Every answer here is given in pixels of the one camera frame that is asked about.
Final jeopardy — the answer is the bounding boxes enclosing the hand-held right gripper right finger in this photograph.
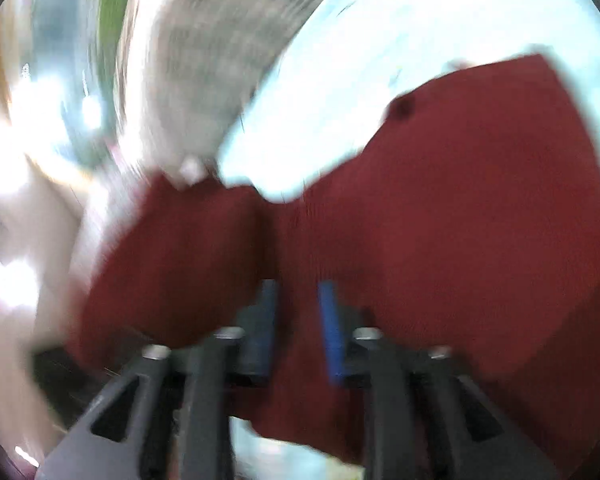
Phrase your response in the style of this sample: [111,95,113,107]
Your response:
[318,281,557,480]

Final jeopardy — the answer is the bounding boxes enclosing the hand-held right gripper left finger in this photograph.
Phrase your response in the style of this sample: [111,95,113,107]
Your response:
[39,280,281,480]

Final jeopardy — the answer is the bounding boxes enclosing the dark red hooded sweater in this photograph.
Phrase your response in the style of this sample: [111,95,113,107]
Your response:
[68,54,600,480]

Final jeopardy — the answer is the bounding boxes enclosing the light blue floral bed sheet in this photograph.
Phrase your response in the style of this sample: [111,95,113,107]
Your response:
[215,0,600,206]

